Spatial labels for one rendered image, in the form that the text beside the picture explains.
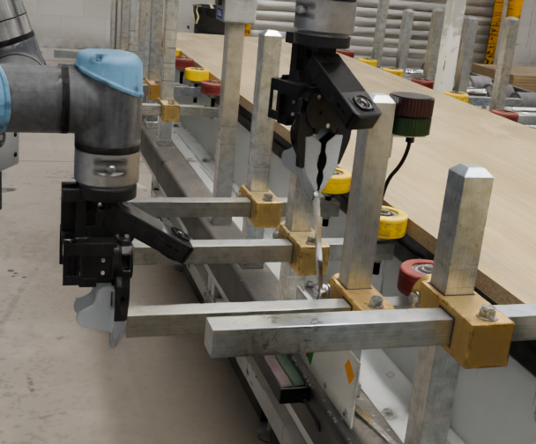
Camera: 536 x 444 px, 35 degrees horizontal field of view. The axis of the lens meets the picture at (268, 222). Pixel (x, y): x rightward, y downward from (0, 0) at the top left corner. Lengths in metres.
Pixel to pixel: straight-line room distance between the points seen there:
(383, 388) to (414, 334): 0.58
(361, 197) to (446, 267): 0.24
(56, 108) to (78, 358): 1.91
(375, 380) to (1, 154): 0.74
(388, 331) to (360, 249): 0.30
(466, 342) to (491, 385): 0.40
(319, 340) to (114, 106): 0.34
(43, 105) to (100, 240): 0.17
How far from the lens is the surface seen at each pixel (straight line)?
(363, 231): 1.14
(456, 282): 0.92
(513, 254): 1.32
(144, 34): 3.04
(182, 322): 1.07
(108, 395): 2.59
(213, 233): 1.85
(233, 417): 2.51
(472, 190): 0.89
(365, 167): 1.11
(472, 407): 1.32
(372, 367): 1.51
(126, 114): 0.95
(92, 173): 0.97
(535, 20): 11.08
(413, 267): 1.18
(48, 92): 0.94
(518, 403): 1.22
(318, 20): 1.04
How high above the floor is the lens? 1.31
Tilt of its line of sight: 18 degrees down
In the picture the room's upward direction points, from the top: 5 degrees clockwise
